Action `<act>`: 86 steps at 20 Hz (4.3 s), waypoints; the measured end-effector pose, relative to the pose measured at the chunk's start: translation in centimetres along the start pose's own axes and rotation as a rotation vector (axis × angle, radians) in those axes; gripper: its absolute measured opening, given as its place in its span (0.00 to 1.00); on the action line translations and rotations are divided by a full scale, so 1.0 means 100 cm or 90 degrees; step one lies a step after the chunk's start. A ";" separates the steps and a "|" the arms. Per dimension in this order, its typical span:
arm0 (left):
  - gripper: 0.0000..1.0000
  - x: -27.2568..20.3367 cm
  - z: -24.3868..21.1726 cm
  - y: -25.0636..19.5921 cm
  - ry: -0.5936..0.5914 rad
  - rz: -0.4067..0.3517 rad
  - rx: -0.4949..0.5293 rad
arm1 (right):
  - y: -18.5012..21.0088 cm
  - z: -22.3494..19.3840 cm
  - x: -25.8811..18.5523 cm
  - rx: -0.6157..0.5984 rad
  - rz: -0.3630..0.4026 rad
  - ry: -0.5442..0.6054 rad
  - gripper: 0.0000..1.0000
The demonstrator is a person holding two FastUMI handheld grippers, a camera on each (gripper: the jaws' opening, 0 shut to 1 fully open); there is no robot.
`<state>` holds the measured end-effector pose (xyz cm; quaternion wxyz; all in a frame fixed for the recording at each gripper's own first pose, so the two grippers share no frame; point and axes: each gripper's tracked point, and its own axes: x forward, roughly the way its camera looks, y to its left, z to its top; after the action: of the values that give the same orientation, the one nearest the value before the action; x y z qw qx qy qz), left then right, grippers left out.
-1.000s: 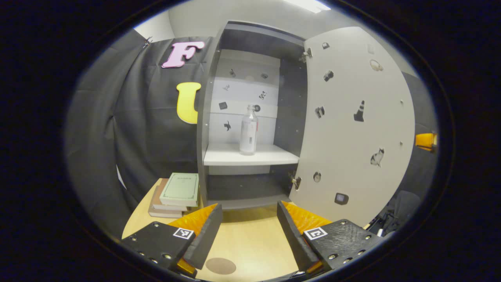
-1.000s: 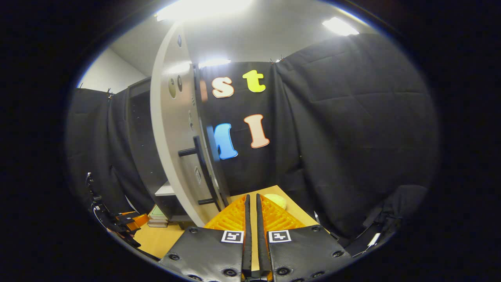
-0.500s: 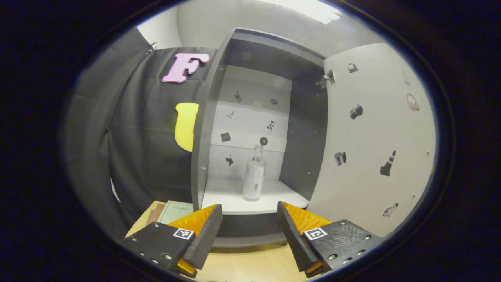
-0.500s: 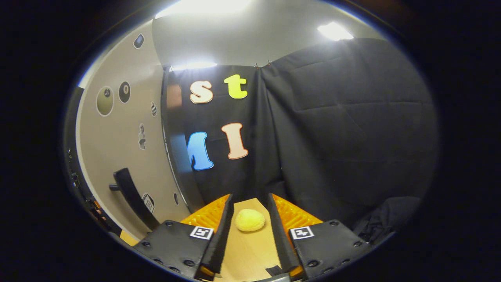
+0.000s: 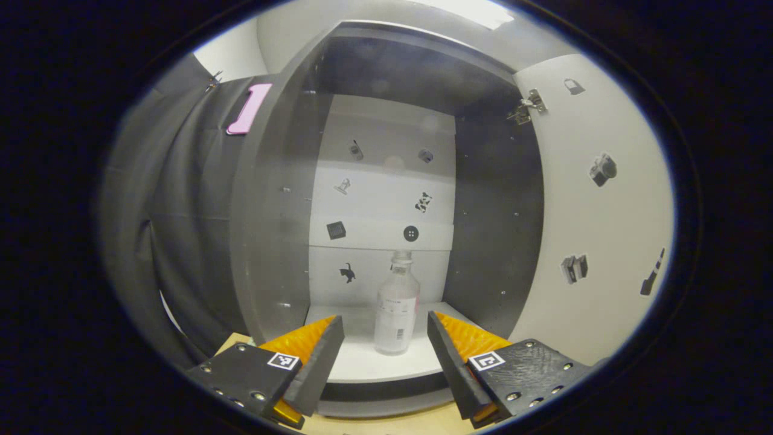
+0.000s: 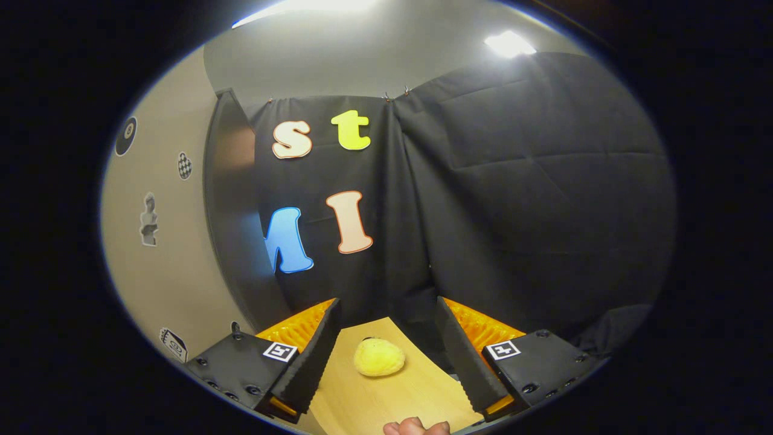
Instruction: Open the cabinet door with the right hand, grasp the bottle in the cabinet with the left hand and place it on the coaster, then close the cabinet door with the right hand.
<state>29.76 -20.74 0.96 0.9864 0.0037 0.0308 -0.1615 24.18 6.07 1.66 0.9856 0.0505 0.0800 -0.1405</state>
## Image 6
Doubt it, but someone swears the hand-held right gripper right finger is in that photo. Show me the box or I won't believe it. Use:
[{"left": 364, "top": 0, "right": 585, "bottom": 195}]
[{"left": 435, "top": 296, "right": 608, "bottom": 424}]

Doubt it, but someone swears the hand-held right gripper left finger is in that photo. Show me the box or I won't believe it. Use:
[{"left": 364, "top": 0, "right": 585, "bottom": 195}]
[{"left": 184, "top": 297, "right": 342, "bottom": 424}]

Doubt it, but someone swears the white cabinet door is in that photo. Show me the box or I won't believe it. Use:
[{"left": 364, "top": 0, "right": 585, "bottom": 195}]
[{"left": 100, "top": 45, "right": 257, "bottom": 366}]

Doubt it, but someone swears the yellow plush toy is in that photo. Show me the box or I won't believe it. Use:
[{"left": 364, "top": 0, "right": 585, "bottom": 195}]
[{"left": 353, "top": 337, "right": 406, "bottom": 378}]

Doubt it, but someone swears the black backdrop cloth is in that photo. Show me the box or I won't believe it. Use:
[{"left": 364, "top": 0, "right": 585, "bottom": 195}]
[{"left": 245, "top": 51, "right": 677, "bottom": 363}]

